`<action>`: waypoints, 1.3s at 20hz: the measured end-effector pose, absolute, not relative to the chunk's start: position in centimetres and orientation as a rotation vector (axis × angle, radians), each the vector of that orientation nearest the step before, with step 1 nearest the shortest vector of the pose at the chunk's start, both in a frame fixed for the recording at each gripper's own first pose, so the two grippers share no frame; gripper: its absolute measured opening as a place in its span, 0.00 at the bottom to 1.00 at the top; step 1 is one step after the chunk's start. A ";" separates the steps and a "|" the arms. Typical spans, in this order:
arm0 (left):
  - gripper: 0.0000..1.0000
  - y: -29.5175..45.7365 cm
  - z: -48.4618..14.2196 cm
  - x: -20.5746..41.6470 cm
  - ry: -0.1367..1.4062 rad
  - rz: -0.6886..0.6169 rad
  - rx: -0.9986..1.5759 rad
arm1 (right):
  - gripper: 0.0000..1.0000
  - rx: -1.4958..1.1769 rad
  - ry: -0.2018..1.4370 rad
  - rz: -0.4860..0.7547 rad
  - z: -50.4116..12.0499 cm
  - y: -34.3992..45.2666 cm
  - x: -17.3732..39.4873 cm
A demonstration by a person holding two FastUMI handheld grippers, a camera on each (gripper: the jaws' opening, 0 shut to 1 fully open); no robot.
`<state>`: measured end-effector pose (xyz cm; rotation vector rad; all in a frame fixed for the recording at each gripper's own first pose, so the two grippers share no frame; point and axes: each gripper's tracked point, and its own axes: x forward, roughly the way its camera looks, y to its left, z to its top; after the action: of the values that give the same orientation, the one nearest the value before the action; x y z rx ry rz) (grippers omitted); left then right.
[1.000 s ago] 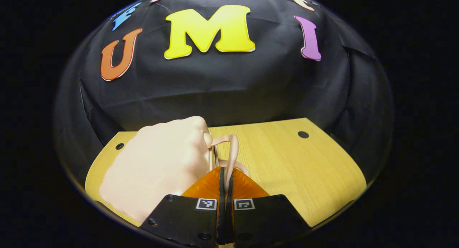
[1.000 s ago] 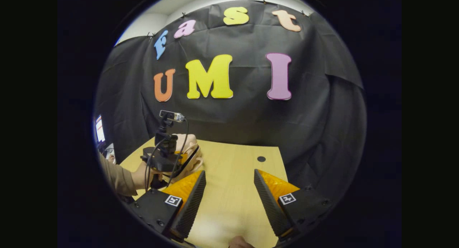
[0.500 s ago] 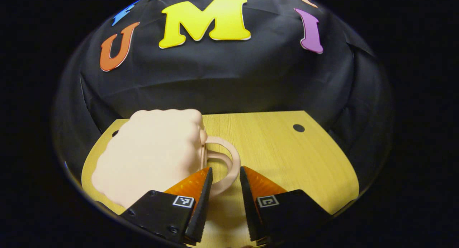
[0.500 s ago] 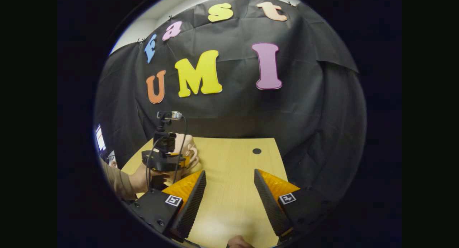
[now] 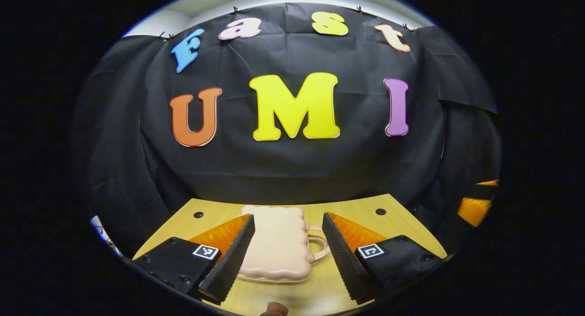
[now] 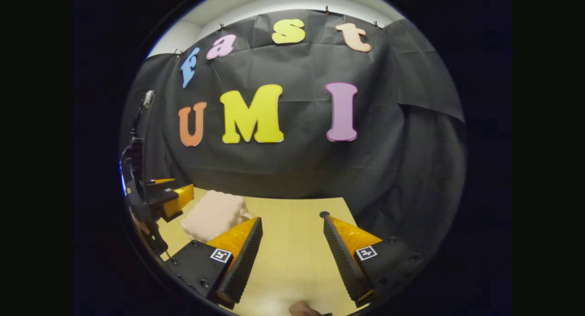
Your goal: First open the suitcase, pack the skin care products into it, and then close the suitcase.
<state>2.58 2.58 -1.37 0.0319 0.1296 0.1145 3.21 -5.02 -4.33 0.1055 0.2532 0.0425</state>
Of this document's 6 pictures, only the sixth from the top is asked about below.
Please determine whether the black backdrop cloth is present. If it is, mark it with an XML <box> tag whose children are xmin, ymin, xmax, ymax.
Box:
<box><xmin>120</xmin><ymin>9</ymin><xmax>467</xmax><ymax>257</ymax></box>

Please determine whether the pink suitcase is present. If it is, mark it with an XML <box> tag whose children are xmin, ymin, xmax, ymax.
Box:
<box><xmin>181</xmin><ymin>190</ymin><xmax>253</xmax><ymax>243</ymax></box>

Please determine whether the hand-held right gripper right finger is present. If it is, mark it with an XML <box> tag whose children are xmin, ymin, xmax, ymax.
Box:
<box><xmin>322</xmin><ymin>213</ymin><xmax>428</xmax><ymax>307</ymax></box>

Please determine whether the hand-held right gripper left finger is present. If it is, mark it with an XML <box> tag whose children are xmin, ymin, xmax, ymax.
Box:
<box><xmin>162</xmin><ymin>216</ymin><xmax>264</xmax><ymax>310</ymax></box>

